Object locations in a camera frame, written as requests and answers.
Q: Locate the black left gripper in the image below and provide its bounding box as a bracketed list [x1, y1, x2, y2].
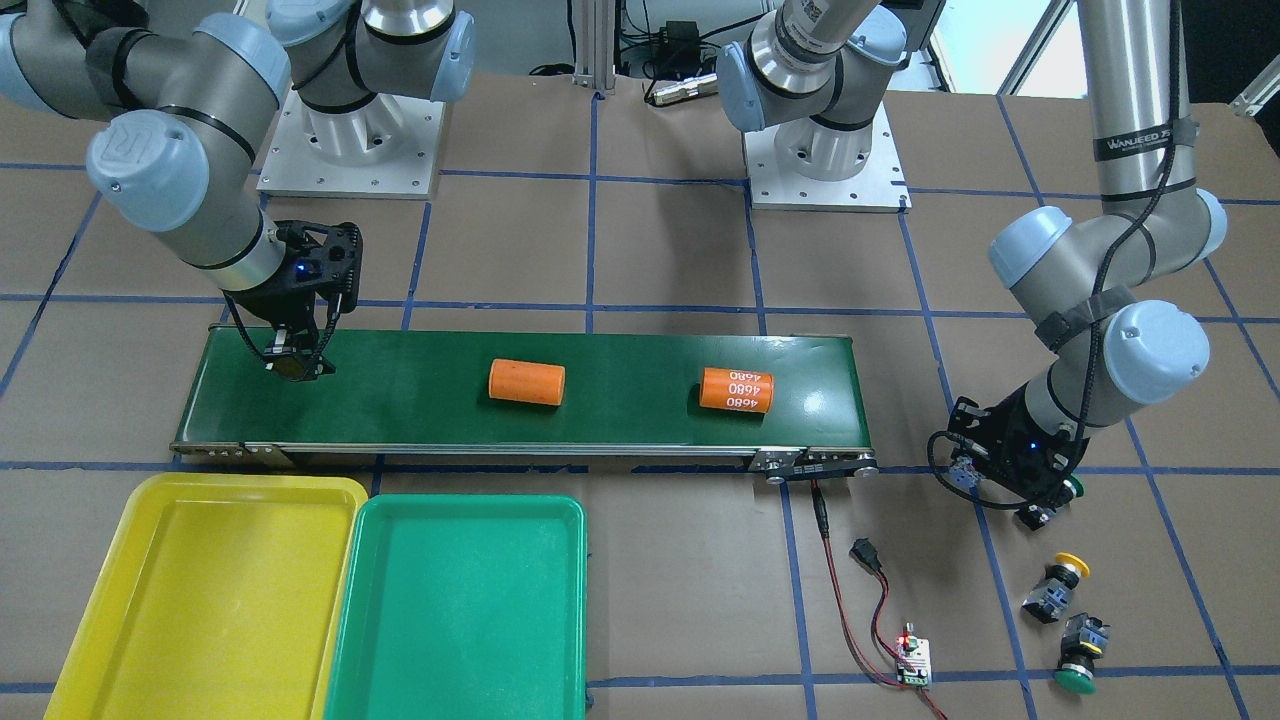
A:
[946, 389, 1085, 506]

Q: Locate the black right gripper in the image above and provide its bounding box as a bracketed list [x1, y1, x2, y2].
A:
[223, 220, 364, 379]

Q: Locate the yellow push button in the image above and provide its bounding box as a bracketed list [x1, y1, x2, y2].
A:
[1021, 552, 1091, 624]
[946, 455, 987, 493]

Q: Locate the green push button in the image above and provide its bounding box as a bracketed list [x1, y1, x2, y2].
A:
[1012, 474, 1084, 532]
[1053, 612, 1111, 694]

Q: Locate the plain orange cylinder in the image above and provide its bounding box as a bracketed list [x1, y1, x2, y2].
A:
[486, 357, 567, 407]

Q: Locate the orange cylinder with 4680 label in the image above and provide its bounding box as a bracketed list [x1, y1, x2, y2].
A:
[698, 366, 774, 414]

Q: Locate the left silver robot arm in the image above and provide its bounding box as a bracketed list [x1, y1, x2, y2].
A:
[716, 1, 1228, 512]

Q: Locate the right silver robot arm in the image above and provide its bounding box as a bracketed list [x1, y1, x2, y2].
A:
[3, 1, 476, 382]

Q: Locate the green conveyor belt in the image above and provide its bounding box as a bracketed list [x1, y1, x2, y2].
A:
[172, 325, 878, 483]

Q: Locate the small motor controller board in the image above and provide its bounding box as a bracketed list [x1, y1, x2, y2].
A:
[895, 623, 933, 691]

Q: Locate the yellow plastic tray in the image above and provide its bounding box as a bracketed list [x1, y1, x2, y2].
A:
[46, 471, 369, 719]

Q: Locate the green plastic tray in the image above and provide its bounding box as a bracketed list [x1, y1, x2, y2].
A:
[324, 495, 588, 719]

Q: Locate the red black power cable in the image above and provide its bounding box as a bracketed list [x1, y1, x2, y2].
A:
[806, 480, 951, 720]

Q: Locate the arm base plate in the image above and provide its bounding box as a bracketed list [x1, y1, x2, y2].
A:
[742, 105, 913, 213]
[257, 91, 449, 200]

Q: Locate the aluminium frame post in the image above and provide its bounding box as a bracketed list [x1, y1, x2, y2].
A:
[570, 0, 618, 97]

